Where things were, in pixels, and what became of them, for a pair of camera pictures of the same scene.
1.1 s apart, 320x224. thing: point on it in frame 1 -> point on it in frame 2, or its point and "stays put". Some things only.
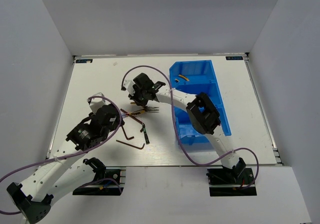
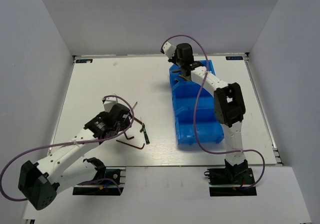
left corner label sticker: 84,61 stays put
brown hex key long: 131,145 stays put
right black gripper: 135,98 -> 172,59
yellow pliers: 184,77 stays put
